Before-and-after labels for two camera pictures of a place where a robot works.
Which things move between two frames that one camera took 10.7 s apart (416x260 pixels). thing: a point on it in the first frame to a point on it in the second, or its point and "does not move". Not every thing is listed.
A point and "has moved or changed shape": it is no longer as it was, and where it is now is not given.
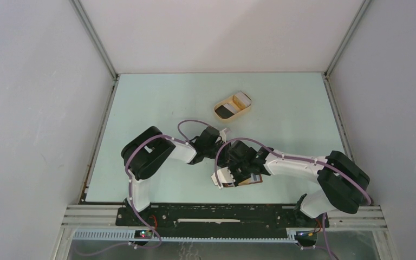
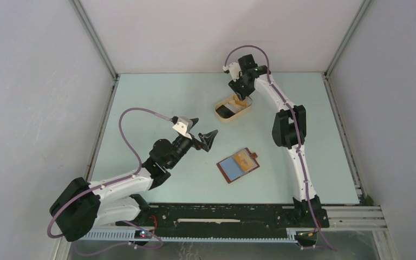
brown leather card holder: x=254 y=178 has moved or changed shape
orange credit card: x=253 y=178 has moved or changed shape
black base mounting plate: x=183 y=217 does not move
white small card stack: x=231 y=108 does not move
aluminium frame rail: x=370 y=218 does not move
